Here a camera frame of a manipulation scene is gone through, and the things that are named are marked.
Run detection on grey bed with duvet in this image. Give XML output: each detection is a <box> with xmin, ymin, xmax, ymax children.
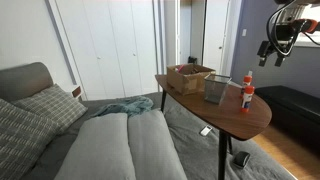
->
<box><xmin>20</xmin><ymin>91</ymin><xmax>298</xmax><ymax>180</ymax></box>

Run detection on robot arm with orange band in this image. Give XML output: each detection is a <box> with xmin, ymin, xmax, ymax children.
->
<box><xmin>257</xmin><ymin>0</ymin><xmax>320</xmax><ymax>67</ymax></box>

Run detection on metal mesh pen holder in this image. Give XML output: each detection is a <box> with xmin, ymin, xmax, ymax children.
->
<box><xmin>204</xmin><ymin>74</ymin><xmax>231</xmax><ymax>104</ymax></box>

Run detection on white wall light switch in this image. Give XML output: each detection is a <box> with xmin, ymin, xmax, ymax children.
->
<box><xmin>242</xmin><ymin>29</ymin><xmax>247</xmax><ymax>37</ymax></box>

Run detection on grey upholstered headboard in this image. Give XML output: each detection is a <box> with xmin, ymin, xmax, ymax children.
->
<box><xmin>0</xmin><ymin>62</ymin><xmax>53</xmax><ymax>102</ymax></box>

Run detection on orange capped glue bottle front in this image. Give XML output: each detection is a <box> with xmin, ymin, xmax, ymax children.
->
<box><xmin>241</xmin><ymin>85</ymin><xmax>255</xmax><ymax>112</ymax></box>

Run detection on white wardrobe doors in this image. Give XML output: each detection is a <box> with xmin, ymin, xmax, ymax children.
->
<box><xmin>56</xmin><ymin>0</ymin><xmax>158</xmax><ymax>100</ymax></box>

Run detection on checked grey pillow far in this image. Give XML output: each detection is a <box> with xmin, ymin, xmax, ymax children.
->
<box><xmin>13</xmin><ymin>84</ymin><xmax>88</xmax><ymax>133</ymax></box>

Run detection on black bench ottoman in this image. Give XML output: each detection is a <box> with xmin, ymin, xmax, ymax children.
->
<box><xmin>255</xmin><ymin>86</ymin><xmax>320</xmax><ymax>148</ymax></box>

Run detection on teal crumpled blanket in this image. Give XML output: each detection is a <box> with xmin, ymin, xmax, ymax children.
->
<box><xmin>93</xmin><ymin>96</ymin><xmax>154</xmax><ymax>117</ymax></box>

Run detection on black object by door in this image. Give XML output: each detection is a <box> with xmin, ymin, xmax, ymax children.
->
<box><xmin>188</xmin><ymin>56</ymin><xmax>197</xmax><ymax>64</ymax></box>

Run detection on black device on bed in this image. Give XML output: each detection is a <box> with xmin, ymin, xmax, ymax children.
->
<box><xmin>233</xmin><ymin>151</ymin><xmax>250</xmax><ymax>169</ymax></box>

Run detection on orange capped glue bottle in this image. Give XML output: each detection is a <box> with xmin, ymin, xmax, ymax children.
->
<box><xmin>240</xmin><ymin>71</ymin><xmax>252</xmax><ymax>97</ymax></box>
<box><xmin>241</xmin><ymin>85</ymin><xmax>255</xmax><ymax>112</ymax></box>

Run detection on wooden side table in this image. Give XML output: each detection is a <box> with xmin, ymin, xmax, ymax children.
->
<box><xmin>155</xmin><ymin>75</ymin><xmax>272</xmax><ymax>180</ymax></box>

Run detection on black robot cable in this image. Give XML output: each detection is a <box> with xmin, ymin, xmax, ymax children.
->
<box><xmin>266</xmin><ymin>0</ymin><xmax>320</xmax><ymax>58</ymax></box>

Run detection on white remote on bed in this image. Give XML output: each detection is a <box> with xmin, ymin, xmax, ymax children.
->
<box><xmin>200</xmin><ymin>125</ymin><xmax>213</xmax><ymax>136</ymax></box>

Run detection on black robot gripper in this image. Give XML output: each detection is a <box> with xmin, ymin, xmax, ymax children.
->
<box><xmin>257</xmin><ymin>22</ymin><xmax>296</xmax><ymax>67</ymax></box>

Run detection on checked grey pillow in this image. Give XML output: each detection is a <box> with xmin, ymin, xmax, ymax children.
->
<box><xmin>0</xmin><ymin>99</ymin><xmax>59</xmax><ymax>180</ymax></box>
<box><xmin>13</xmin><ymin>84</ymin><xmax>88</xmax><ymax>133</ymax></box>

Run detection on wooden nightstand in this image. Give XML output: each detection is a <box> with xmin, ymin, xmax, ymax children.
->
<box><xmin>72</xmin><ymin>86</ymin><xmax>82</xmax><ymax>98</ymax></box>

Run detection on checked grey pillow near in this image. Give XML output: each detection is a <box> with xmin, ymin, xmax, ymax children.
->
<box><xmin>0</xmin><ymin>99</ymin><xmax>59</xmax><ymax>180</ymax></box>

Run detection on cardboard box of pens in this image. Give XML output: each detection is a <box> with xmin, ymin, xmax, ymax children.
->
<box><xmin>167</xmin><ymin>64</ymin><xmax>216</xmax><ymax>95</ymax></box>

